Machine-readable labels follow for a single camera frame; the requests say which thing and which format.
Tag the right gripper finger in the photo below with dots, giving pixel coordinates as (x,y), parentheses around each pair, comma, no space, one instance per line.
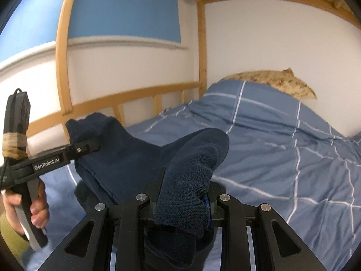
(216,214)

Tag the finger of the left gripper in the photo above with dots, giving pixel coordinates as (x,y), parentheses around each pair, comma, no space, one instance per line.
(83,148)

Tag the beige patterned pillow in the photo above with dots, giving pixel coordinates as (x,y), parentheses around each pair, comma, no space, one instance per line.
(284,81)

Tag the olive green sleeve forearm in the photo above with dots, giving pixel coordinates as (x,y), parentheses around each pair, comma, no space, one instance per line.
(16,243)

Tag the wooden bunk bed frame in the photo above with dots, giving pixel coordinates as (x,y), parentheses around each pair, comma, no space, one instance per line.
(318,39)

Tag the blue checked duvet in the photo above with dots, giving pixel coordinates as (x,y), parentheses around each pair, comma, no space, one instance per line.
(281,153)

